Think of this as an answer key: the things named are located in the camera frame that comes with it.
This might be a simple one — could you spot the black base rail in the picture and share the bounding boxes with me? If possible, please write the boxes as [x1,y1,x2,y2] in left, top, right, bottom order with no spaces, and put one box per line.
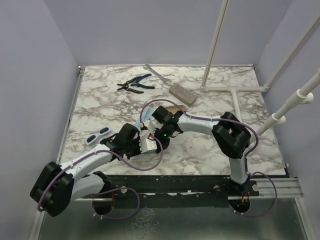
[85,173,259,209]

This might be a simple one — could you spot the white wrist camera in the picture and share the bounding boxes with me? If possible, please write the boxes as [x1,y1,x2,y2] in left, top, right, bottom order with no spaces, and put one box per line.
[139,138,158,154]
[140,120,156,136]

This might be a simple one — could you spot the aluminium extrusion rail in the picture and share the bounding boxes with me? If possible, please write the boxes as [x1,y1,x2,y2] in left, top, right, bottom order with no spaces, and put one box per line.
[28,66,86,240]

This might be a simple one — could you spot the grey rectangular block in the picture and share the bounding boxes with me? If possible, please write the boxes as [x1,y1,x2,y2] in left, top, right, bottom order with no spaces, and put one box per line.
[168,83,197,107]

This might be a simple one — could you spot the white PVC pipe frame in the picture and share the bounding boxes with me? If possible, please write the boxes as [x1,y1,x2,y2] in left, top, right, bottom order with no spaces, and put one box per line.
[199,0,320,136]

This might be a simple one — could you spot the blue handled pliers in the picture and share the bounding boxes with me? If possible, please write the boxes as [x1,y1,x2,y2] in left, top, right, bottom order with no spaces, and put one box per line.
[117,73,155,90]

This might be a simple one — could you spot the black handled cutters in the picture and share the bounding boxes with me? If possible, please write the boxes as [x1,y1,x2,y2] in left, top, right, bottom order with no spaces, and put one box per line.
[117,85,144,94]

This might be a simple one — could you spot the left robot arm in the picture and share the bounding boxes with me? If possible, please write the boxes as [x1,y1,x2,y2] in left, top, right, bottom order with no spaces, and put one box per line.
[30,123,165,217]

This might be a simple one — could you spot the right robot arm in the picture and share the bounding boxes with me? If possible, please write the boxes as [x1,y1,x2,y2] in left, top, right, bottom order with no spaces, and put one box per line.
[152,106,251,196]

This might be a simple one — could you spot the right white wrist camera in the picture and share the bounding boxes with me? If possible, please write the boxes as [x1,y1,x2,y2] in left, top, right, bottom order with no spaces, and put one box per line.
[140,120,156,136]

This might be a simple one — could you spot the light blue cleaning cloth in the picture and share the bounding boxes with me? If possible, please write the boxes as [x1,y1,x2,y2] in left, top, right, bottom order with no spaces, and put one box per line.
[134,119,143,131]

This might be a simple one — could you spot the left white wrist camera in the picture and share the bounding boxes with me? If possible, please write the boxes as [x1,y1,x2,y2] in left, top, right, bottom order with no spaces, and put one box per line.
[139,138,158,154]

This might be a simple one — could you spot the silver open-end wrench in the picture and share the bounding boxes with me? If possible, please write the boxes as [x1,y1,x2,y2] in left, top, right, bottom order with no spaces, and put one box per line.
[143,64,172,86]

